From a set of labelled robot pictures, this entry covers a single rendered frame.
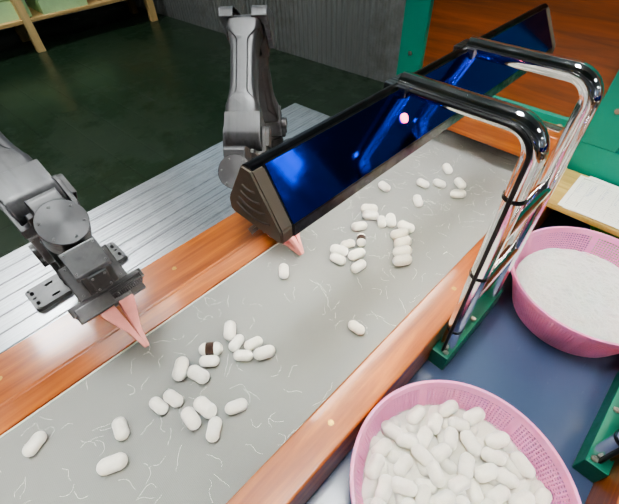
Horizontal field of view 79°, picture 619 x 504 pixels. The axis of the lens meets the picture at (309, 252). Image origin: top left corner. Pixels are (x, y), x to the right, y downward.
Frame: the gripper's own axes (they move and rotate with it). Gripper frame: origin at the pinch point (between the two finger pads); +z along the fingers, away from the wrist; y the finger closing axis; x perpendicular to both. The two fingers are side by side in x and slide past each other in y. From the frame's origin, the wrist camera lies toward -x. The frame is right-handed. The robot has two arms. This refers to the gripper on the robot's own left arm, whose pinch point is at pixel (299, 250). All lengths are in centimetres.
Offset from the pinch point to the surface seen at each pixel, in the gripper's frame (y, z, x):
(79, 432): -44.8, 2.3, 0.7
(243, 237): -5.4, -8.4, 6.4
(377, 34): 222, -86, 129
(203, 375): -27.8, 6.1, -5.2
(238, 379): -24.1, 10.0, -5.7
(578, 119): 18.7, 3.8, -43.1
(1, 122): -13, -187, 257
